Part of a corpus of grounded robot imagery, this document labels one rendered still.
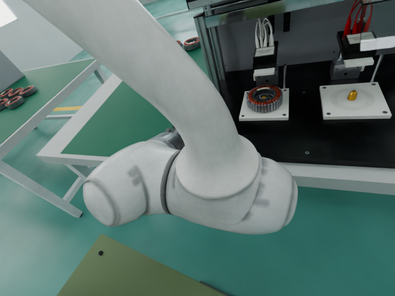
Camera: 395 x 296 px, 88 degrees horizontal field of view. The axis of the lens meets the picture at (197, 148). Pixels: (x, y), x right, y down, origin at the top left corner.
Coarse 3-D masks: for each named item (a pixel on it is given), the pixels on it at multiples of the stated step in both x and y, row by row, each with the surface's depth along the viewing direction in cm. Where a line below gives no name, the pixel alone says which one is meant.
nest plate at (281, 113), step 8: (288, 88) 70; (288, 96) 68; (288, 104) 65; (240, 112) 69; (248, 112) 68; (256, 112) 67; (264, 112) 66; (272, 112) 65; (280, 112) 64; (288, 112) 63; (240, 120) 68; (248, 120) 67; (256, 120) 66
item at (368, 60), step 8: (344, 40) 57; (352, 40) 54; (344, 48) 56; (352, 48) 54; (344, 56) 56; (352, 56) 55; (360, 56) 55; (368, 56) 54; (344, 64) 56; (352, 64) 55; (360, 64) 54; (368, 64) 54
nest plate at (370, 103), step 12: (348, 84) 64; (360, 84) 62; (372, 84) 61; (324, 96) 63; (336, 96) 62; (360, 96) 59; (372, 96) 58; (324, 108) 60; (336, 108) 59; (348, 108) 58; (360, 108) 56; (372, 108) 55; (384, 108) 54
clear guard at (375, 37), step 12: (360, 0) 37; (372, 0) 36; (384, 0) 35; (372, 12) 35; (384, 12) 35; (372, 24) 36; (384, 24) 35; (360, 36) 36; (372, 36) 36; (384, 36) 35; (360, 48) 36; (372, 48) 36; (384, 48) 35
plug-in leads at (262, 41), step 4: (264, 20) 64; (268, 20) 64; (256, 24) 64; (260, 24) 66; (256, 28) 64; (260, 28) 66; (264, 28) 63; (260, 32) 67; (272, 32) 65; (256, 36) 65; (260, 36) 67; (272, 36) 64; (256, 40) 66; (260, 40) 68; (264, 40) 65; (272, 40) 65; (256, 44) 67; (260, 44) 69; (264, 44) 66; (272, 44) 66
